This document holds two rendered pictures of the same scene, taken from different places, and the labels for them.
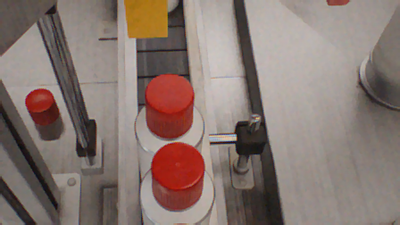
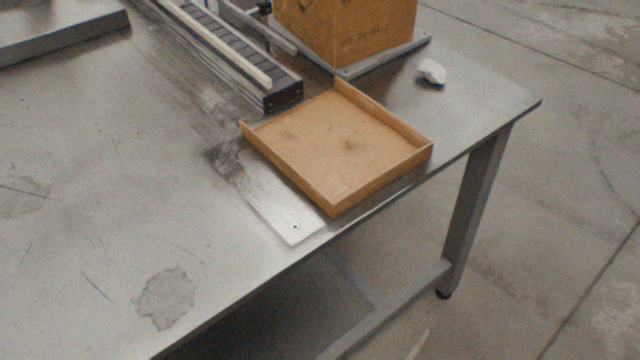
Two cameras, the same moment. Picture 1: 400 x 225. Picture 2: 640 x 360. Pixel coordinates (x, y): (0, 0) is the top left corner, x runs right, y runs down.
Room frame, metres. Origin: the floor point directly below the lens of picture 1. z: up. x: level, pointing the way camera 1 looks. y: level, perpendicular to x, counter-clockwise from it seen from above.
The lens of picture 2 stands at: (1.88, -0.21, 1.53)
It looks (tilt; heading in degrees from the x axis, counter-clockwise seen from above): 46 degrees down; 151
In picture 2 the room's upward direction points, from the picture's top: straight up
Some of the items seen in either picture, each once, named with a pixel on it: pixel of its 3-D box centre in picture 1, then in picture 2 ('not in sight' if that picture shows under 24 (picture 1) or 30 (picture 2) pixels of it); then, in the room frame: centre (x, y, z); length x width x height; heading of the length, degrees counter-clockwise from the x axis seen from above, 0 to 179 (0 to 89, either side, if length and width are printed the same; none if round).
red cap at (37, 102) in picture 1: (42, 106); not in sight; (0.29, 0.19, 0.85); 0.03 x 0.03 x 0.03
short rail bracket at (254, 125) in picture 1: (247, 143); not in sight; (0.25, -0.06, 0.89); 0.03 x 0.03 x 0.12; 10
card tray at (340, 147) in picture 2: not in sight; (334, 138); (1.22, 0.20, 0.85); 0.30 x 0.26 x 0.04; 10
